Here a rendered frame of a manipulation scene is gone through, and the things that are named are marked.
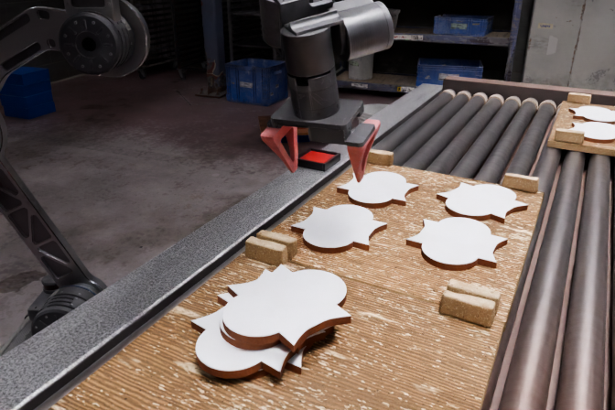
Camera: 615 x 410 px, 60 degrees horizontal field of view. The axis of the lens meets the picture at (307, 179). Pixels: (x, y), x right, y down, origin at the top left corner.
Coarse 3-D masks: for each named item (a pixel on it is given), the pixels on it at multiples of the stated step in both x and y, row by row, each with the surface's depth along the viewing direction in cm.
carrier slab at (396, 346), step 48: (144, 336) 58; (192, 336) 58; (336, 336) 58; (384, 336) 58; (432, 336) 58; (480, 336) 58; (96, 384) 51; (144, 384) 51; (192, 384) 51; (240, 384) 51; (288, 384) 51; (336, 384) 51; (384, 384) 51; (432, 384) 51; (480, 384) 51
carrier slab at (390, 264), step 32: (320, 192) 93; (416, 192) 93; (544, 192) 93; (288, 224) 82; (416, 224) 82; (512, 224) 82; (320, 256) 73; (352, 256) 73; (384, 256) 73; (416, 256) 73; (512, 256) 73; (384, 288) 66; (416, 288) 66; (512, 288) 66
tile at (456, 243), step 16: (432, 224) 79; (448, 224) 79; (464, 224) 79; (480, 224) 79; (416, 240) 75; (432, 240) 75; (448, 240) 75; (464, 240) 75; (480, 240) 75; (496, 240) 75; (432, 256) 71; (448, 256) 71; (464, 256) 71; (480, 256) 71
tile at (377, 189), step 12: (372, 180) 95; (384, 180) 95; (396, 180) 95; (348, 192) 92; (360, 192) 90; (372, 192) 90; (384, 192) 90; (396, 192) 90; (408, 192) 92; (360, 204) 87; (372, 204) 87; (384, 204) 87; (396, 204) 88
